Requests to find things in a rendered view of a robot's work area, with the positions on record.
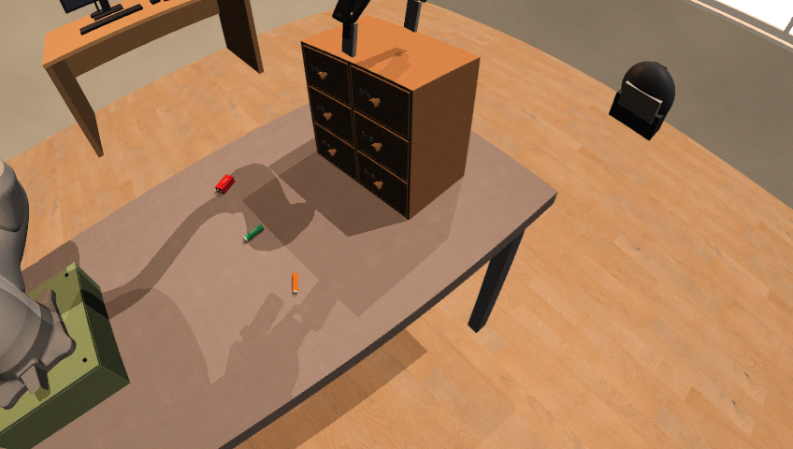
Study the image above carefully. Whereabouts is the green aa battery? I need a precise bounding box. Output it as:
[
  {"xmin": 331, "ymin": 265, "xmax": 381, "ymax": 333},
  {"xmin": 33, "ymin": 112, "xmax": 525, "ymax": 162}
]
[{"xmin": 243, "ymin": 224, "xmax": 264, "ymax": 242}]

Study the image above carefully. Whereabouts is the red nine-volt battery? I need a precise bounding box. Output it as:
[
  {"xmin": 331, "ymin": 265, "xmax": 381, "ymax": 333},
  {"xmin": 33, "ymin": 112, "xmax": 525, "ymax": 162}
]
[{"xmin": 215, "ymin": 175, "xmax": 235, "ymax": 194}]

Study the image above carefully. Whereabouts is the dark brown drawer front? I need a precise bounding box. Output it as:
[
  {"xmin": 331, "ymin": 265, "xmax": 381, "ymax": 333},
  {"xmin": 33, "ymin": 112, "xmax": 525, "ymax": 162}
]
[
  {"xmin": 354, "ymin": 111, "xmax": 409, "ymax": 181},
  {"xmin": 315, "ymin": 123, "xmax": 357, "ymax": 180},
  {"xmin": 304, "ymin": 46, "xmax": 351, "ymax": 105},
  {"xmin": 310, "ymin": 86, "xmax": 354, "ymax": 145},
  {"xmin": 357, "ymin": 151, "xmax": 408, "ymax": 216},
  {"xmin": 351, "ymin": 65, "xmax": 410, "ymax": 138}
]

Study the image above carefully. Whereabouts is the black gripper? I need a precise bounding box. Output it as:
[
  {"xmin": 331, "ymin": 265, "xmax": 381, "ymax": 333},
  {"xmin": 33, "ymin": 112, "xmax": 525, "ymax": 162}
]
[{"xmin": 332, "ymin": 0, "xmax": 426, "ymax": 58}]

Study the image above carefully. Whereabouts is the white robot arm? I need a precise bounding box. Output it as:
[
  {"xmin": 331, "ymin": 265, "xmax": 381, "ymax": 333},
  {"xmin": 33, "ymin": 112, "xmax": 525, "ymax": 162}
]
[{"xmin": 0, "ymin": 160, "xmax": 77, "ymax": 410}]

